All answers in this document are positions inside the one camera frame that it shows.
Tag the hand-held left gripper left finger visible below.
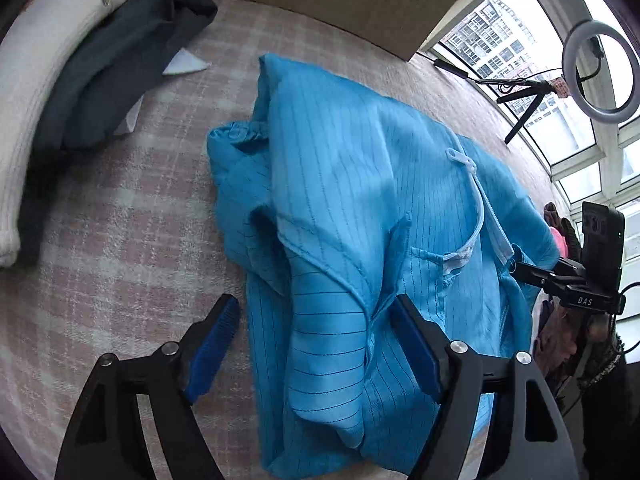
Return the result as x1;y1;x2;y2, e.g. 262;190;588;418
54;294;241;480

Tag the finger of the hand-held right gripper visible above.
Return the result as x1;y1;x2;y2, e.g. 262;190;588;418
511;257;586;291

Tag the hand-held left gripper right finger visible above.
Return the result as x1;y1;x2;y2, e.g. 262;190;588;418
391;296;581;480

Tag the blue striped jacket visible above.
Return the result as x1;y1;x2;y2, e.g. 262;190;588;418
206;52;561;478

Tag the person's right hand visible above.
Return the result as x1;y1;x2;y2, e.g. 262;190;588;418
542;310;621;376

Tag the pink plaid blanket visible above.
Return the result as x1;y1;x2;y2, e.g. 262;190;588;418
0;0;571;480

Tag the black phone clamp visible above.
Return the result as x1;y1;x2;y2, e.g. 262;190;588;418
575;35;608;83

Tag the dark grey folded garment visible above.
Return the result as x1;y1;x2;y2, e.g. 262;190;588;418
17;0;218;266

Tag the beige folded garment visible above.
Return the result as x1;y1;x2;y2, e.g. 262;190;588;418
0;0;163;268

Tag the light wooden board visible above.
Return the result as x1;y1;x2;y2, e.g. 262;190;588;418
160;0;501;61

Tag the black ring light cable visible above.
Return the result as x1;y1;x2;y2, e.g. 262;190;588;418
432;57;566;93

